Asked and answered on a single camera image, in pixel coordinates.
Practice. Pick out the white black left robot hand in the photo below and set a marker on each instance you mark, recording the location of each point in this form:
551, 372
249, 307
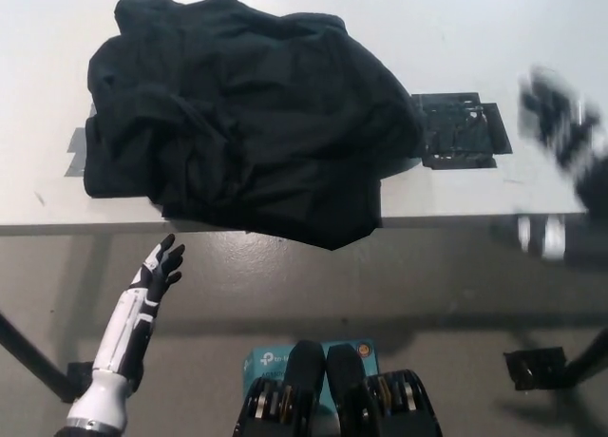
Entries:
157, 285

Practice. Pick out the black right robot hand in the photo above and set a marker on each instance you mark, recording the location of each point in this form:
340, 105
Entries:
556, 119

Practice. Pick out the black Columbia jacket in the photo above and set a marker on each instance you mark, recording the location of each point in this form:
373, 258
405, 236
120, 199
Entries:
237, 123

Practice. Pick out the black robot body blocks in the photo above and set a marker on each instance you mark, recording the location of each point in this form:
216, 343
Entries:
304, 370

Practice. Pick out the black table tape patch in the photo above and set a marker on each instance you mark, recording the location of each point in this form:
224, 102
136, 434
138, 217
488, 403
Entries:
456, 133

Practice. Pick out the teal tp-link box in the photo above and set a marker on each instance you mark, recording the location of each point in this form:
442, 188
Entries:
266, 361

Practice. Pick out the black table leg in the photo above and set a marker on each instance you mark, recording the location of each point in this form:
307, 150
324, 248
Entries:
28, 349
589, 356

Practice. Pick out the grey tape patch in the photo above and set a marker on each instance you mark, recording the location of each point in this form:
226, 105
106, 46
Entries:
76, 157

